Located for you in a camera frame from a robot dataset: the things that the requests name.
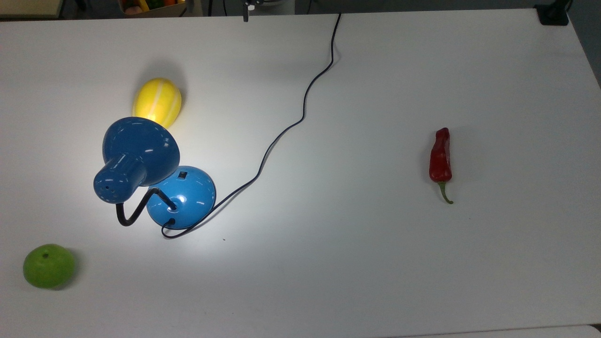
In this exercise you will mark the black white Panda gripper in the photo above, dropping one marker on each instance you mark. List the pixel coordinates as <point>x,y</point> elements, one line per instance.
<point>256,2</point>

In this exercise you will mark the blue gooseneck desk lamp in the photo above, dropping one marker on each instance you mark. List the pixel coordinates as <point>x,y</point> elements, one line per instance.
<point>141,143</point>

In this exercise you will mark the cardboard box of toy fruit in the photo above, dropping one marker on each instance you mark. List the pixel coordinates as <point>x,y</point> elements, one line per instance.
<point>150,7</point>

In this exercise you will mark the yellow striped toy melon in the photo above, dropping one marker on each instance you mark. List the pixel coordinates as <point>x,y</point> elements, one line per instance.
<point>157,101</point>

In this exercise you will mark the light wooden board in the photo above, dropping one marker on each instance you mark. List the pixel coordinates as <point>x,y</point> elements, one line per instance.
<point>28,7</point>

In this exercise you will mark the red chili pepper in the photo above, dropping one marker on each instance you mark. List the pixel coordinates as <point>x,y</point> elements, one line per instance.
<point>440,157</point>

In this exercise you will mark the green toy apple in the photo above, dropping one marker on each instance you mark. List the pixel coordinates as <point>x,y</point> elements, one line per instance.
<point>48,265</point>

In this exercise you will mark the black table clamp mount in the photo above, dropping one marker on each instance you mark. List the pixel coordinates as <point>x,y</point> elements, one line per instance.
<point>553,14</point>

